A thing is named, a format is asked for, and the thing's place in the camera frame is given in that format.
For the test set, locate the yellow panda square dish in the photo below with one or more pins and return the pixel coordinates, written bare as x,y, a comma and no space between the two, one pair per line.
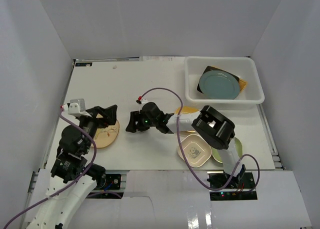
189,110

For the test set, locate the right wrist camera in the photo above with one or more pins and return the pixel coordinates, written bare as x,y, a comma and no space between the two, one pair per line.
141,101

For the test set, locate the black square amber plate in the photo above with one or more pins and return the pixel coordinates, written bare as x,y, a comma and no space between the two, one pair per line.
212,68

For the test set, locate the woven fan-shaped basket plate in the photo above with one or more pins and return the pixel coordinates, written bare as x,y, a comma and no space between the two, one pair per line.
242,84

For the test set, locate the teal round plate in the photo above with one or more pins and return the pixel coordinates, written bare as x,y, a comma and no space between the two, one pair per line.
219,85

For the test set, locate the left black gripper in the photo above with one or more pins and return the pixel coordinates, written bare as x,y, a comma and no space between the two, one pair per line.
97,116

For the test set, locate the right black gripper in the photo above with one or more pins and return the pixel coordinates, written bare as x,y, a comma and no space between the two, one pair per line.
136,116

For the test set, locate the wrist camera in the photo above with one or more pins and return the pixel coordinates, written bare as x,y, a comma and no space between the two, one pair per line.
76,108
141,101

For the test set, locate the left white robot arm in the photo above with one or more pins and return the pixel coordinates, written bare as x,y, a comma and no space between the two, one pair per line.
72,177

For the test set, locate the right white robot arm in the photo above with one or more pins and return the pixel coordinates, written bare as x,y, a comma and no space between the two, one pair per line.
215,129

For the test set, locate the beige bird branch plate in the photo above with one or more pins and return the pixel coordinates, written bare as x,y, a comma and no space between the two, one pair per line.
104,137

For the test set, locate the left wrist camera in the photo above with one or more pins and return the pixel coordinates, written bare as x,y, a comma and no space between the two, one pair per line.
76,108

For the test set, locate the white plastic bin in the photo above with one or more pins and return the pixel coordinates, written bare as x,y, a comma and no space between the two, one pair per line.
242,67

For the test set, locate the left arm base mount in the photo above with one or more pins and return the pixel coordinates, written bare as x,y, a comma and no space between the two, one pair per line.
111,186

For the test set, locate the green panda square dish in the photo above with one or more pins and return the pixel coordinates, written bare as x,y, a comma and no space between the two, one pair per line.
238,146

